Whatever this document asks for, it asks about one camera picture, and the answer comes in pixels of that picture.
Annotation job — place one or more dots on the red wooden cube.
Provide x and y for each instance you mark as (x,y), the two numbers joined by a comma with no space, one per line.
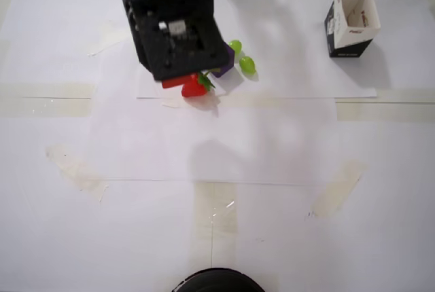
(173,83)

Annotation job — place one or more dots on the beige masking tape strip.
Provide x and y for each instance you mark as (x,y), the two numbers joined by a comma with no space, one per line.
(384,110)
(105,42)
(340,186)
(78,173)

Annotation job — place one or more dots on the black round object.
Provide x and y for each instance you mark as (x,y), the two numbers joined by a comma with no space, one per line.
(217,282)

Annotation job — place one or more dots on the white and black cardboard box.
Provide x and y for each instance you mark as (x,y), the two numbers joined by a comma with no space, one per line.
(350,49)

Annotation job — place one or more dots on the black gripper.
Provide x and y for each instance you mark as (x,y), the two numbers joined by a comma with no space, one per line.
(174,82)

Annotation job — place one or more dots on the red toy strawberry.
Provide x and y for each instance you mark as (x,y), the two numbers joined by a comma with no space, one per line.
(192,91)

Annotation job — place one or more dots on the purple wooden cube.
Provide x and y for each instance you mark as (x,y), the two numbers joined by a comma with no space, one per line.
(221,74)

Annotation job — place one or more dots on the clear glossy tape strip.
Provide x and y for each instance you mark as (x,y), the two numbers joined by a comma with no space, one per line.
(47,102)
(215,207)

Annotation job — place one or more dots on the white paper sheet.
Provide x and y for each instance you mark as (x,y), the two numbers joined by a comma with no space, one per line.
(238,142)
(306,78)

